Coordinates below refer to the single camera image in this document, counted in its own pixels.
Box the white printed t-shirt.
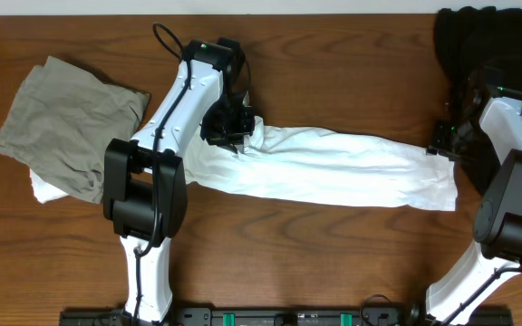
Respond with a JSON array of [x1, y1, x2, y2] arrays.
[[183, 117, 458, 211]]

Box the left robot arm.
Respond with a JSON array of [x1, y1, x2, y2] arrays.
[[102, 38, 255, 325]]

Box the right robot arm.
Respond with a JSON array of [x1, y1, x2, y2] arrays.
[[409, 63, 522, 325]]

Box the black garment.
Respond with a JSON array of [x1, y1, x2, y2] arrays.
[[433, 6, 522, 194]]

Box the folded olive green garment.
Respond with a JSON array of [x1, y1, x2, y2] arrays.
[[0, 56, 150, 203]]

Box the folded white garment underneath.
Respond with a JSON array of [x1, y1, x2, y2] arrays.
[[29, 169, 68, 204]]

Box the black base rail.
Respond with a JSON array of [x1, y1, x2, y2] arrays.
[[59, 302, 515, 326]]

